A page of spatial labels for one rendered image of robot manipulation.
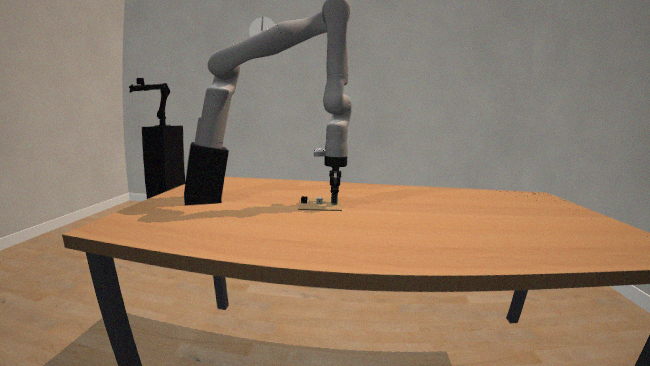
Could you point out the tan square mat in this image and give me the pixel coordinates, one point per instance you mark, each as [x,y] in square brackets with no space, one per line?
[325,206]

